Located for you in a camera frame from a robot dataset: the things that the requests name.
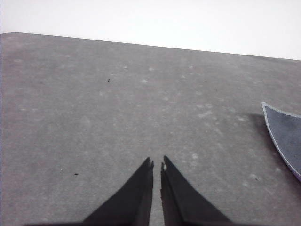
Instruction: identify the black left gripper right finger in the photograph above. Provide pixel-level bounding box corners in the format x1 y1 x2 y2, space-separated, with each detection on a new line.
160 155 233 226

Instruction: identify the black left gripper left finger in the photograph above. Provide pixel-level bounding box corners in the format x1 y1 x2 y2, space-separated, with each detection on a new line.
82 157 155 226

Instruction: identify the purple towel with grey hem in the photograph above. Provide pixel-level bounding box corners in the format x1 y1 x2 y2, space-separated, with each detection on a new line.
261 101 301 182

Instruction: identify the grey table cloth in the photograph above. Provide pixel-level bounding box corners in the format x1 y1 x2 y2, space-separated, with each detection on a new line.
0 32 301 226

